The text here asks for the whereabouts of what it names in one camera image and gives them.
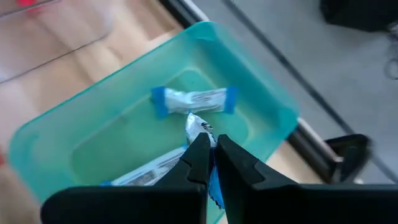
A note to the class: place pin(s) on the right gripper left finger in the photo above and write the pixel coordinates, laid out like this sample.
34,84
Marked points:
140,205

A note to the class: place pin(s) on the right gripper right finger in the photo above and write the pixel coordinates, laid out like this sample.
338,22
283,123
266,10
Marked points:
280,205

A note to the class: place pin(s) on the white blue candy bar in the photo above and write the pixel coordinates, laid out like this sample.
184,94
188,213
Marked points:
199,126
149,171
192,101

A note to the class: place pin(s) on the red candy bar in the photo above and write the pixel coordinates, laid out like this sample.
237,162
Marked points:
26,2

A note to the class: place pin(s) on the teal plastic bin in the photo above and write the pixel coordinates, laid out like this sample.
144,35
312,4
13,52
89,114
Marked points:
109,124

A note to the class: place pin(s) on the clear plastic bin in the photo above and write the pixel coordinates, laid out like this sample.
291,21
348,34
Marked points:
62,37

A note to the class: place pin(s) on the black aluminium frame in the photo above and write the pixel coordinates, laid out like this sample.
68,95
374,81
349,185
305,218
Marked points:
351,152

